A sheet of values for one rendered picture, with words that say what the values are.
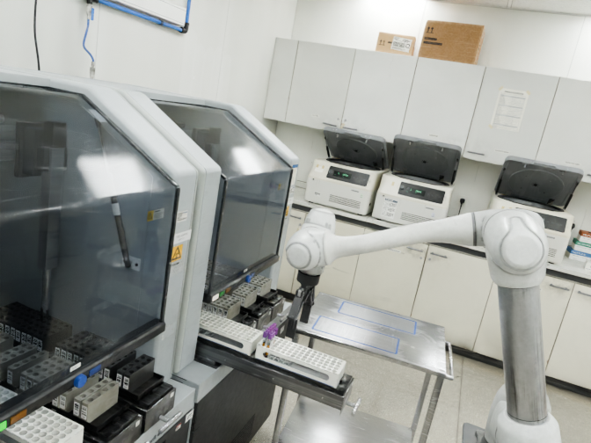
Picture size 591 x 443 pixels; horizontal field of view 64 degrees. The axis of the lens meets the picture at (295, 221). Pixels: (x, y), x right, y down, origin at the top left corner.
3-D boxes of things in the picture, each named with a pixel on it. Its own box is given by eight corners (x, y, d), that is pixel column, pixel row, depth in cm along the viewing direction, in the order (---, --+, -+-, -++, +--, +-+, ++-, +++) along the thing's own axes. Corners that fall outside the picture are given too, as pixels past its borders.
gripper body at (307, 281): (316, 278, 151) (310, 304, 153) (324, 271, 159) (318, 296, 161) (295, 271, 153) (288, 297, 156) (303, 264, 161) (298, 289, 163)
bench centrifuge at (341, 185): (302, 200, 400) (316, 124, 385) (325, 193, 456) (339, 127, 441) (365, 217, 381) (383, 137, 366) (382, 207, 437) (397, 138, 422)
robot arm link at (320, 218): (302, 246, 161) (290, 256, 148) (310, 202, 157) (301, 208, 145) (332, 255, 158) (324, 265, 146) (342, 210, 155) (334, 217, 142)
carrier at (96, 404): (112, 399, 129) (113, 380, 128) (118, 402, 128) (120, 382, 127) (79, 423, 118) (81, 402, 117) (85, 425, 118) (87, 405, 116)
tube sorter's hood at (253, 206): (92, 263, 180) (106, 91, 165) (184, 233, 235) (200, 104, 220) (210, 304, 164) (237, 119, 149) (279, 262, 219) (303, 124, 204)
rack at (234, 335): (176, 331, 174) (178, 315, 172) (192, 322, 183) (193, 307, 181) (249, 359, 164) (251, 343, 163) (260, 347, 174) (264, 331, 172)
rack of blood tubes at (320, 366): (253, 360, 164) (256, 344, 162) (265, 348, 173) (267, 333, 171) (335, 391, 155) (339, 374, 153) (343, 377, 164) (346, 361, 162)
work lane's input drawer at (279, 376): (163, 346, 175) (165, 324, 172) (185, 332, 187) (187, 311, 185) (353, 422, 152) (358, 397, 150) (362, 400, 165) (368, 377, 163)
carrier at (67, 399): (92, 390, 131) (94, 371, 130) (98, 393, 130) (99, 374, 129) (58, 412, 120) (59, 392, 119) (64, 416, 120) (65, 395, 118)
